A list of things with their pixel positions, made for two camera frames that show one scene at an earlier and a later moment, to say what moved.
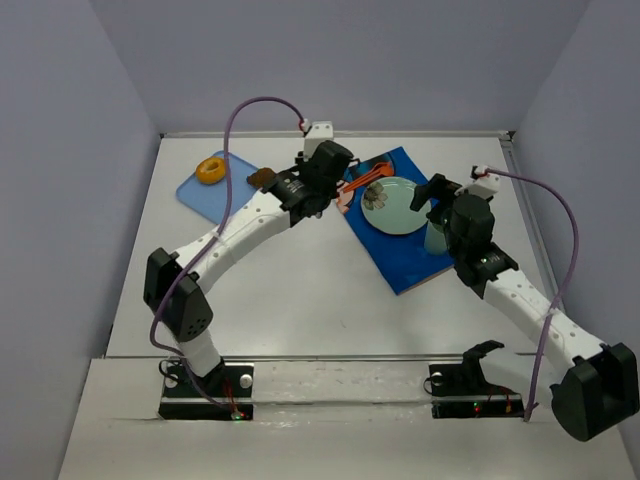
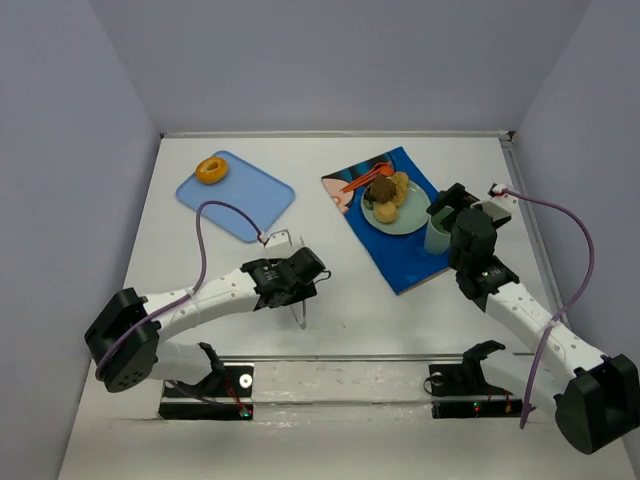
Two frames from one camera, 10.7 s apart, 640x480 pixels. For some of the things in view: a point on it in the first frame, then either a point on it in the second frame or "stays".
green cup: [435, 241] stays
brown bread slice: [261, 177] → [401, 182]
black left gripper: [329, 191] → [304, 288]
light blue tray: [210, 199] stays
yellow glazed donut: [211, 170] stays
